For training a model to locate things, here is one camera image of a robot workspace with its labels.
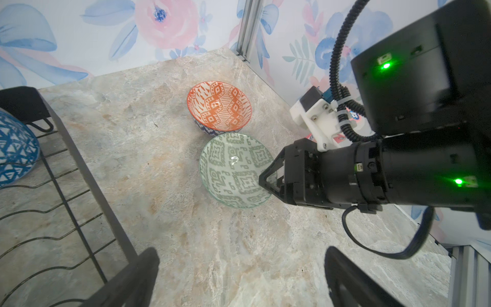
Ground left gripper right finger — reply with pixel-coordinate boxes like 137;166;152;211
324;246;402;306

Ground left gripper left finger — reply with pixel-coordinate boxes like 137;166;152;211
82;248;160;306

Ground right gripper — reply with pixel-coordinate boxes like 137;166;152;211
258;139;384;211

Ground green patterned bowl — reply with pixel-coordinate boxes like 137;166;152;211
199;133;274;209

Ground black wire dish rack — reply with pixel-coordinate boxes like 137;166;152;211
1;86;128;306

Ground red patterned bowl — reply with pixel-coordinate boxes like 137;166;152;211
187;81;253;136

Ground blue triangle pattern bowl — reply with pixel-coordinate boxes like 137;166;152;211
1;111;40;188

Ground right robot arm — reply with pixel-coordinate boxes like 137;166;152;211
259;1;490;230

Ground pink yogurt cup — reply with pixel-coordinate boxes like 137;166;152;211
310;108;365;148

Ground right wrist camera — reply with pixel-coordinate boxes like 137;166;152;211
290;86;357;152

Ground aluminium front rail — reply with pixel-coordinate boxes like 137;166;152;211
448;245;490;306

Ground aluminium corner post right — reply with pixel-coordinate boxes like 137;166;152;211
235;0;263;63

